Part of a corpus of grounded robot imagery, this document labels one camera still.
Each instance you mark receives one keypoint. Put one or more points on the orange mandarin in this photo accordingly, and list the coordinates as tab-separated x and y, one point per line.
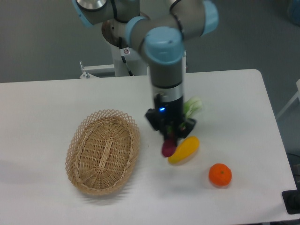
220	174

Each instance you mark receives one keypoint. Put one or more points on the oval wicker basket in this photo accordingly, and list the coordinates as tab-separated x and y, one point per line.
103	152

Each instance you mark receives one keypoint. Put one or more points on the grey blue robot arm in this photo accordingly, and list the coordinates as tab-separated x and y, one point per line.
195	18

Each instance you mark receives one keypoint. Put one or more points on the blue object top right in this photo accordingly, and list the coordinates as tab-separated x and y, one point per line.
293	11

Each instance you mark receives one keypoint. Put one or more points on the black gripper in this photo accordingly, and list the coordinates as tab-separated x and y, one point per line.
168	118

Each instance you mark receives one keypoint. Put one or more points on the yellow mango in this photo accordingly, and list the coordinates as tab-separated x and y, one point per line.
185	150

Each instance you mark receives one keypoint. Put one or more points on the black device at table edge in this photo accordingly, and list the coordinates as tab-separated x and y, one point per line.
292	201

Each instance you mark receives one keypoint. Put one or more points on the purple sweet potato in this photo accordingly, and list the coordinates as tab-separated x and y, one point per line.
169	147

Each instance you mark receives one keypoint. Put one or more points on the white frame at right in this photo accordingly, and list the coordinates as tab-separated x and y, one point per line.
292	100

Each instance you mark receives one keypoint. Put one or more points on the green bok choy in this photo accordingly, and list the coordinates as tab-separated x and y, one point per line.
192	106

